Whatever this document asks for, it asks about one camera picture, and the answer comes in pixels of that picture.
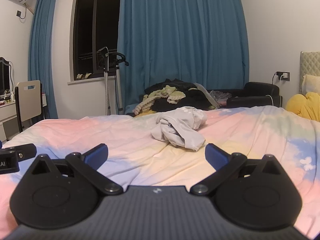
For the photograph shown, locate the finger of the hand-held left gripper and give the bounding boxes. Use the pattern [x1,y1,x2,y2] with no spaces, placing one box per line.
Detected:
[15,144,37,160]

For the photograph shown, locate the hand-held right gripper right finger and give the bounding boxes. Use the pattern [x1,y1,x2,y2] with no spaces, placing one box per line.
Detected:
[190,143,284,196]

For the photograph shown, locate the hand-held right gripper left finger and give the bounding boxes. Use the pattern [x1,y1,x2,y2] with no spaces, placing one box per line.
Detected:
[29,144,123,196]

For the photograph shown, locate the white garment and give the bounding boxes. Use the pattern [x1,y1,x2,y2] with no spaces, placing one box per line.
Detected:
[151,106,208,152]

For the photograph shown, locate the pile of dark clothes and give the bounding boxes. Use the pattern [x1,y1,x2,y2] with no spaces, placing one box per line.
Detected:
[134,78,215,114]

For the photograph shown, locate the pastel rainbow duvet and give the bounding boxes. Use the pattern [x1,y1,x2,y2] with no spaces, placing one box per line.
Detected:
[0,105,320,239]

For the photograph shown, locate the white dressing table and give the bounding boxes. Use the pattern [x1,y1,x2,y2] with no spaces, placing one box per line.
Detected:
[0,97,18,140]

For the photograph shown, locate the beige chair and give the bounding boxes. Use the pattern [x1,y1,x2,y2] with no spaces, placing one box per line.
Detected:
[14,80,45,133]

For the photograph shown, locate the clear plastic bag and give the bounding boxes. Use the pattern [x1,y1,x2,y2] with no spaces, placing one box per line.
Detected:
[194,82,233,107]

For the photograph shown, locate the dressing table mirror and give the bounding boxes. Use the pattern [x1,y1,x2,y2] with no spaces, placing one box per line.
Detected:
[0,57,13,96]

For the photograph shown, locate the garment steamer stand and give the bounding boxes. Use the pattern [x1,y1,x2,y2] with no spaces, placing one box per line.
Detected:
[96,46,130,116]

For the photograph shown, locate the narrow blue curtain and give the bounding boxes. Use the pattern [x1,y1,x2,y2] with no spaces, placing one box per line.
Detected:
[27,0,58,119]

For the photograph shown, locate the yellow pillow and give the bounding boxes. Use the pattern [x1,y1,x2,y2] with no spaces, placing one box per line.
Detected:
[285,92,320,122]

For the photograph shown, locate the pastel pillow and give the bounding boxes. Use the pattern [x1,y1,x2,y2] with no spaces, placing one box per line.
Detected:
[302,74,320,96]

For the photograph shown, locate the wide blue curtain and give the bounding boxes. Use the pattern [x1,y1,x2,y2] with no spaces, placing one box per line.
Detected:
[117,0,250,113]

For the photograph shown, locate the dark window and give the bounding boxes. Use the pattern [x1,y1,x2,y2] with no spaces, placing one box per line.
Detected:
[70,0,122,82]

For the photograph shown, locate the quilted beige pillow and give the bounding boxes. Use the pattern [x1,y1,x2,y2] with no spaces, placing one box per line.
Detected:
[299,51,320,95]

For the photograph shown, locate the white charger cable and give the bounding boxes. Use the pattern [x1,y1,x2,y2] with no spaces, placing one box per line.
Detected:
[265,72,282,107]

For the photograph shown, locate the wall socket with charger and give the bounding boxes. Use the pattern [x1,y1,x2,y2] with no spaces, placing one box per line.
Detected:
[276,71,290,82]

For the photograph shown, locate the air conditioner power cord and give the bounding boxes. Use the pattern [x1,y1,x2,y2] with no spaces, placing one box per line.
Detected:
[16,3,27,20]

